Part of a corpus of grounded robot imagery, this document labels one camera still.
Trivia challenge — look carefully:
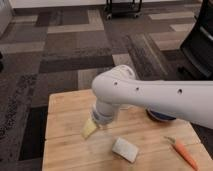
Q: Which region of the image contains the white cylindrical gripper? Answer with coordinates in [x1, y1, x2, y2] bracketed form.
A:
[82, 103, 118, 139]

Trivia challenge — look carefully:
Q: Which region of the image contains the white rectangular sponge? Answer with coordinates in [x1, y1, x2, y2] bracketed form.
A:
[112, 138, 139, 163]

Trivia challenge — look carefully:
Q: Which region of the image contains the blue patterned plate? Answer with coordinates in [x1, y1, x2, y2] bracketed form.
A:
[147, 110, 175, 122]

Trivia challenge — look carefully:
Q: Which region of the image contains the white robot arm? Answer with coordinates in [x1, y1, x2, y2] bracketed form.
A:
[82, 65, 213, 139]

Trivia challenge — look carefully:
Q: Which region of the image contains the orange carrot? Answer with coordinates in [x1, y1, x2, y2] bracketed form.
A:
[166, 136, 198, 171]

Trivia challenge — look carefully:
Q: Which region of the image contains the black office chair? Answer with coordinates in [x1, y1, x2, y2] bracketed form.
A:
[180, 8, 213, 80]

